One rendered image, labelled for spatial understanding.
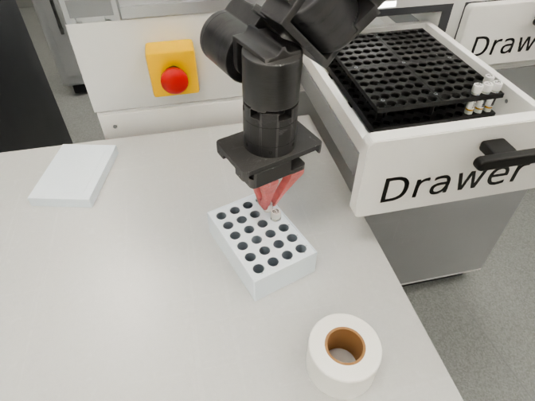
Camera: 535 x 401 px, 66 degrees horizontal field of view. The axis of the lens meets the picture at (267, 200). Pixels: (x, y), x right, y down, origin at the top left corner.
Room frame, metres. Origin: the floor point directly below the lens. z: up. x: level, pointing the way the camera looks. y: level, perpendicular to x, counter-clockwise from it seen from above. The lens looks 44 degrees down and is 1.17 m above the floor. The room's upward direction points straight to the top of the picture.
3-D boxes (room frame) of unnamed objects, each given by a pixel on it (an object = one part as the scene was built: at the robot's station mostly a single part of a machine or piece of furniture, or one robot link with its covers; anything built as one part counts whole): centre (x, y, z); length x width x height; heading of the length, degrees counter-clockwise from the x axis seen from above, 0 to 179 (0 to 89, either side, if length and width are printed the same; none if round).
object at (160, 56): (0.60, 0.15, 0.88); 0.07 x 0.05 x 0.07; 103
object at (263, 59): (0.37, 0.00, 0.98); 0.07 x 0.06 x 0.07; 33
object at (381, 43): (0.57, -0.20, 0.87); 0.22 x 0.18 x 0.06; 13
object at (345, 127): (0.58, -0.20, 0.86); 0.40 x 0.26 x 0.06; 13
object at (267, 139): (0.37, 0.00, 0.92); 0.10 x 0.07 x 0.07; 122
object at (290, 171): (0.37, 0.01, 0.85); 0.07 x 0.07 x 0.09; 32
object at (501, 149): (0.35, -0.25, 0.91); 0.07 x 0.04 x 0.01; 103
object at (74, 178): (0.48, 0.29, 0.77); 0.13 x 0.09 x 0.02; 178
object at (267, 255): (0.33, 0.01, 0.78); 0.12 x 0.08 x 0.04; 30
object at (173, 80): (0.57, 0.14, 0.88); 0.04 x 0.03 x 0.04; 103
